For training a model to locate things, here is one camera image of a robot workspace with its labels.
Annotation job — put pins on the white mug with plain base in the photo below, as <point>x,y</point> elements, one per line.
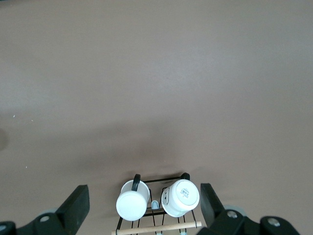
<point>132,205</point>

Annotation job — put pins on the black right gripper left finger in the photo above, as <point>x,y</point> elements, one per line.
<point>73,210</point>

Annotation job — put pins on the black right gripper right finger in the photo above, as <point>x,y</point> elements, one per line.
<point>215,218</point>

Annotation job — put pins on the white mug with printed base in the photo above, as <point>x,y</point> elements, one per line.
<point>183,195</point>

